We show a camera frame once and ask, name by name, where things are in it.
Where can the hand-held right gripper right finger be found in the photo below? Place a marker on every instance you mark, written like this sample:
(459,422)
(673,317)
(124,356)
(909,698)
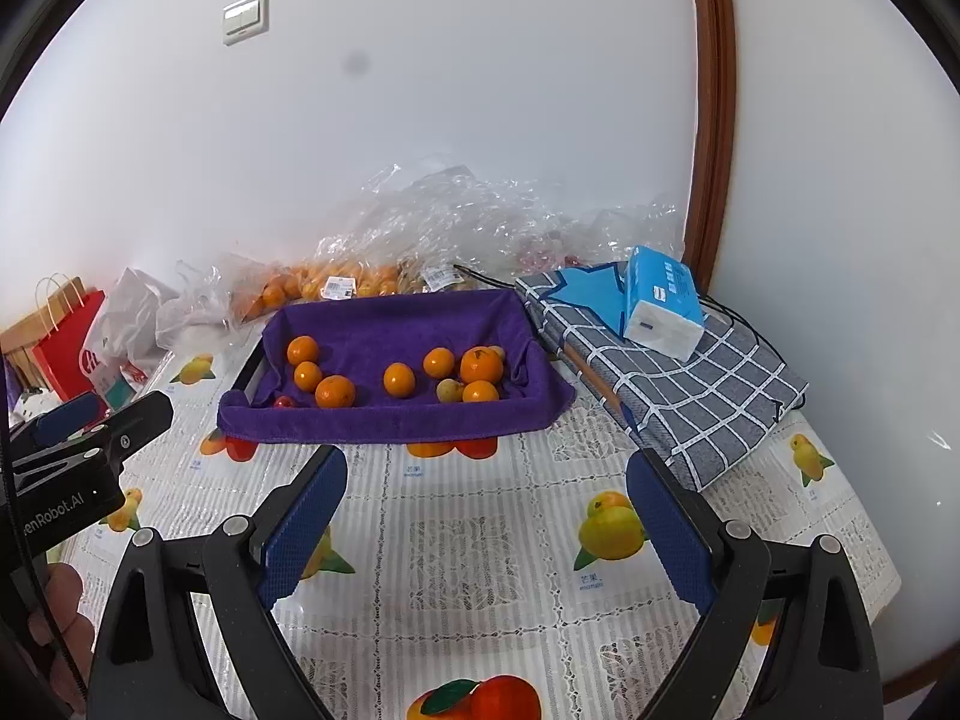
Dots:
(667,532)

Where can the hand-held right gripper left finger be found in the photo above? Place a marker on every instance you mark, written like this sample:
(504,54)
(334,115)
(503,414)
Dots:
(300,525)

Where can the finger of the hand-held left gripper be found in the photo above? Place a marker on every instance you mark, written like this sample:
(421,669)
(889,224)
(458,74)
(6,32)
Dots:
(142,420)
(67,416)

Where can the black basket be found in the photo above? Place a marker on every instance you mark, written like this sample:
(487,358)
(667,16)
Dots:
(247,371)

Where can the small orange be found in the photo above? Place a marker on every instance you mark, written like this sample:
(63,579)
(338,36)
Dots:
(307,376)

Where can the purple towel-lined tray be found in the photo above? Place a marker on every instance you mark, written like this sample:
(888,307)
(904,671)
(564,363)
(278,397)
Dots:
(360,330)

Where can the large orange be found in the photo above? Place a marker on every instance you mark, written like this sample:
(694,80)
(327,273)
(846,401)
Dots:
(481,364)

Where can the person's left hand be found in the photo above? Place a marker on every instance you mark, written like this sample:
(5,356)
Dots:
(64,637)

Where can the red paper bag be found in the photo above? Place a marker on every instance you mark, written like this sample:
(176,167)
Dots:
(67,360)

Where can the brown paper bag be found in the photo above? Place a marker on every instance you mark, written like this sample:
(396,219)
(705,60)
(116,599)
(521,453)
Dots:
(22,345)

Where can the white plastic bag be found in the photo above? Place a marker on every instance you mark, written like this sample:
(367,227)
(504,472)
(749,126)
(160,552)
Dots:
(127,315)

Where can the small clear plastic bag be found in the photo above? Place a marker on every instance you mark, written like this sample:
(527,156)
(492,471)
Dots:
(199,304)

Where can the folded grey plaid cloth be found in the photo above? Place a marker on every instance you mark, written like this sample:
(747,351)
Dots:
(675,390)

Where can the white lace printed tablecloth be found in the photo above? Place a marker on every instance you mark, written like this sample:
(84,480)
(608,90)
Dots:
(465,540)

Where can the clear bag of oranges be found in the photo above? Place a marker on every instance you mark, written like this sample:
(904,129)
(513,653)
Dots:
(277,292)

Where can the blue white tissue pack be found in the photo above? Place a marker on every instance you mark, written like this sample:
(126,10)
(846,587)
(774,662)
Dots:
(660,300)

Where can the large clear plastic bag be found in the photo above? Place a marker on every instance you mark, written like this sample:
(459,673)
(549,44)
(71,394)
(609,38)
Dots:
(465,217)

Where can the white wall switch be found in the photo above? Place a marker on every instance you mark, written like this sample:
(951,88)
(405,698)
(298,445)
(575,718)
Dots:
(245,17)

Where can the brown wooden door frame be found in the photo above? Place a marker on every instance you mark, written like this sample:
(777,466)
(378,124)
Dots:
(712,90)

